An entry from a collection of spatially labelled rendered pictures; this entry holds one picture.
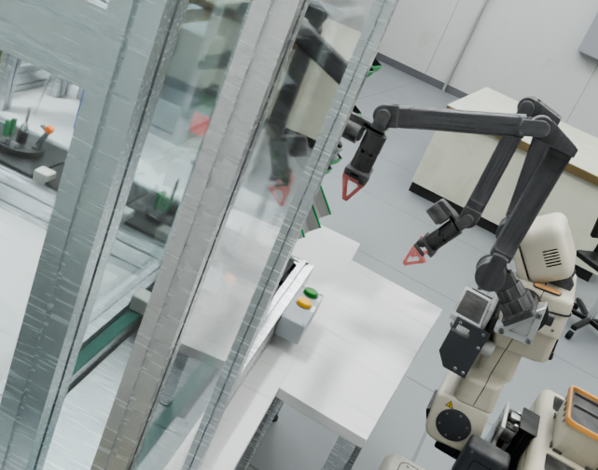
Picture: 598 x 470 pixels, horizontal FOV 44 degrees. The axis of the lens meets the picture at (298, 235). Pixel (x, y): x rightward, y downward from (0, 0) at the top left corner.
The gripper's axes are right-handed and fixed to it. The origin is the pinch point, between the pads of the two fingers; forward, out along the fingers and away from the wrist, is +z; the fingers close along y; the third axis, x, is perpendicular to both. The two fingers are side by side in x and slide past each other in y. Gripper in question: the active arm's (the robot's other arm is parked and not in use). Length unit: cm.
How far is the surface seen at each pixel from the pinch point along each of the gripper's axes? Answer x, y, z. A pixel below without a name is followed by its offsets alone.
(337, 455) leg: 28, 39, 46
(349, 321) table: 16.6, -9.1, 37.2
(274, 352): 2.9, 25.2, 37.6
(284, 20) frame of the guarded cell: 1, 139, -57
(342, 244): 2, -61, 38
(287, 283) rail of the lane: -3.5, 6.3, 27.8
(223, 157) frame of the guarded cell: 1, 139, -46
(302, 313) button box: 4.6, 18.5, 27.5
